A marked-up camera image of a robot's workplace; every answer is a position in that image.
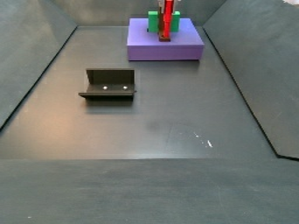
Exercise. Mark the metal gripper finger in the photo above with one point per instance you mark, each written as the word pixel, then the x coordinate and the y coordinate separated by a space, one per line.
pixel 175 2
pixel 160 3

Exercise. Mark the red peg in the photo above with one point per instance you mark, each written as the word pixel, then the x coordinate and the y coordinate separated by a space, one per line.
pixel 167 18

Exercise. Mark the purple base board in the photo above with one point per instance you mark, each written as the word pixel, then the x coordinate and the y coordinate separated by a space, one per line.
pixel 144 47

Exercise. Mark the green block left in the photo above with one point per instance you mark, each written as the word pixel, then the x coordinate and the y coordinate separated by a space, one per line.
pixel 152 21

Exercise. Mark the green block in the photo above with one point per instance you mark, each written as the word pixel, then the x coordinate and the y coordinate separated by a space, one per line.
pixel 175 22
pixel 152 21

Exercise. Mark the green block right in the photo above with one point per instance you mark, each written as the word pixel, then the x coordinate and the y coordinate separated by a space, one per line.
pixel 175 22

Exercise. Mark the brown upright block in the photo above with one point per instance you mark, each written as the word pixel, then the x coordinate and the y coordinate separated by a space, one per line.
pixel 161 27

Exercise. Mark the black angle bracket holder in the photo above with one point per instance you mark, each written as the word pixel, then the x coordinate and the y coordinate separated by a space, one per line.
pixel 109 84

